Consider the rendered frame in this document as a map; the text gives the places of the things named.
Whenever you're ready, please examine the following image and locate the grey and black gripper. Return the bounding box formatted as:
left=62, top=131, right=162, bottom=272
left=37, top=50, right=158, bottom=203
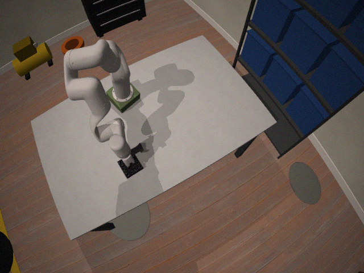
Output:
left=122, top=154, right=135, bottom=167

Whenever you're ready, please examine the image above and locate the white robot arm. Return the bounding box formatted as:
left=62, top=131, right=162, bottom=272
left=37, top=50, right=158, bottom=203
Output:
left=64, top=39, right=150, bottom=159

